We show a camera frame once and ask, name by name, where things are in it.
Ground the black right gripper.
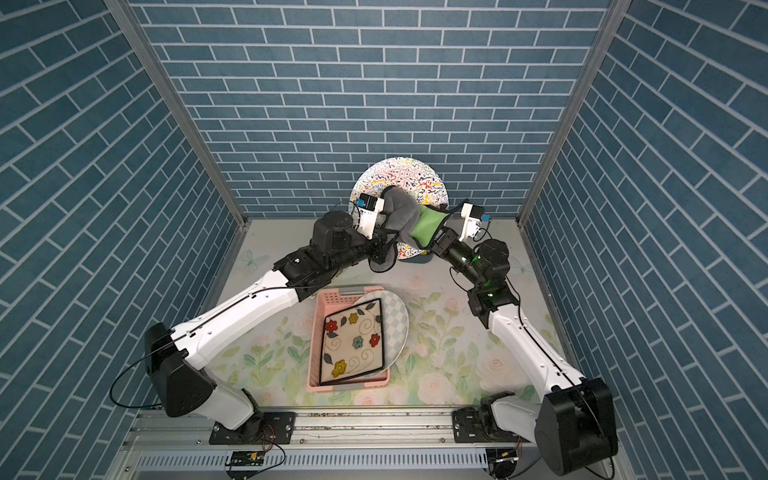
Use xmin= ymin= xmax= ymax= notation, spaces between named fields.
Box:
xmin=421 ymin=224 xmax=483 ymax=293

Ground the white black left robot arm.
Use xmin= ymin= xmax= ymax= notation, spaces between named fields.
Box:
xmin=144 ymin=211 xmax=399 ymax=430

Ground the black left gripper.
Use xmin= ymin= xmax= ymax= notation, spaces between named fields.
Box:
xmin=325 ymin=224 xmax=400 ymax=274

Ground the square floral plate black rim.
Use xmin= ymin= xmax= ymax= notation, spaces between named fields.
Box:
xmin=318 ymin=298 xmax=385 ymax=385

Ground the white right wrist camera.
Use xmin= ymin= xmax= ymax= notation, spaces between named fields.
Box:
xmin=459 ymin=202 xmax=490 ymax=241

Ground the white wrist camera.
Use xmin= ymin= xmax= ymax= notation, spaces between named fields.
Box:
xmin=459 ymin=202 xmax=490 ymax=241
xmin=354 ymin=193 xmax=385 ymax=240

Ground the pink plastic basket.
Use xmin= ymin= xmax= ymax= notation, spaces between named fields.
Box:
xmin=307 ymin=285 xmax=390 ymax=393

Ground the floral table mat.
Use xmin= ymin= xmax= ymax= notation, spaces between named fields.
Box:
xmin=209 ymin=219 xmax=563 ymax=407

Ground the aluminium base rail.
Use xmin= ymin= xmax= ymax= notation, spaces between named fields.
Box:
xmin=106 ymin=407 xmax=556 ymax=479

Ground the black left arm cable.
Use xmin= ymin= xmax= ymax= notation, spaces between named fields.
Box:
xmin=109 ymin=341 xmax=164 ymax=411

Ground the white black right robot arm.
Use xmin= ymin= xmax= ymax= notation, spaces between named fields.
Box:
xmin=430 ymin=227 xmax=618 ymax=476

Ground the round colourful squiggle plate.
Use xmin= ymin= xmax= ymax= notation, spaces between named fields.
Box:
xmin=349 ymin=157 xmax=449 ymax=261

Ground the teal plastic storage bin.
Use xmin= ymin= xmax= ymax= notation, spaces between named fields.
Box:
xmin=400 ymin=251 xmax=434 ymax=264

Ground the round checkered plate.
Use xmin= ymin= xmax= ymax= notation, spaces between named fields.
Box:
xmin=358 ymin=290 xmax=409 ymax=370

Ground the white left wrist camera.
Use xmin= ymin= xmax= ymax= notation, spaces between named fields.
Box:
xmin=354 ymin=193 xmax=385 ymax=240

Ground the green circuit board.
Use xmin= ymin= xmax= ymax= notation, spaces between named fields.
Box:
xmin=225 ymin=451 xmax=265 ymax=470

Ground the grey green cleaning cloth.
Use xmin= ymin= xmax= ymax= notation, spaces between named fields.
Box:
xmin=369 ymin=186 xmax=453 ymax=273

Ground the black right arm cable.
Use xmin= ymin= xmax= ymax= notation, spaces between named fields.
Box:
xmin=575 ymin=389 xmax=619 ymax=480

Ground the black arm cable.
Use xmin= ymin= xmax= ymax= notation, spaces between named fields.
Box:
xmin=109 ymin=341 xmax=164 ymax=411
xmin=575 ymin=389 xmax=619 ymax=480

